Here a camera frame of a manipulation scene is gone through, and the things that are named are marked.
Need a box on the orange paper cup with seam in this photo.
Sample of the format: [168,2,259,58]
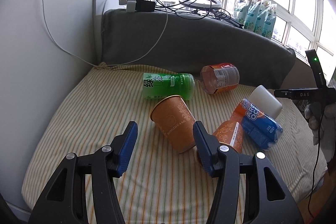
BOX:
[213,121,244,153]

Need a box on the grey back cushion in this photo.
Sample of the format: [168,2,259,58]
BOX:
[101,9,296,89]

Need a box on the striped yellow seat cushion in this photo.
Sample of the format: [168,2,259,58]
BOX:
[22,63,317,223]

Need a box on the white charging cable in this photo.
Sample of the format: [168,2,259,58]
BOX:
[39,0,169,68]

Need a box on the black power adapter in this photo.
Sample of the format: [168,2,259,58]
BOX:
[135,0,156,12]

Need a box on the white sofa armrest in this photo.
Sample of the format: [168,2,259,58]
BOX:
[1,0,96,214]

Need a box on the white power plug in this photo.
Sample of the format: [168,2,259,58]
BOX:
[118,0,137,13]

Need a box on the white plastic cup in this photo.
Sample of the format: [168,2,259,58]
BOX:
[248,85,282,119]

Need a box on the blue Arctic Ocean bottle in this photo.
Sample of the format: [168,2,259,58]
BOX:
[231,98,283,150]

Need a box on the green tea bottle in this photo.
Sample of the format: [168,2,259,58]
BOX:
[142,73,195,101]

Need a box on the orange labelled bottle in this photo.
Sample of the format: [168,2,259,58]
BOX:
[200,63,240,94]

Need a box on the ring light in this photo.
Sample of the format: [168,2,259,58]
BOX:
[179,0,222,11]

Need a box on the gloved right hand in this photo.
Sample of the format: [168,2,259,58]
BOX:
[304,103,336,162]

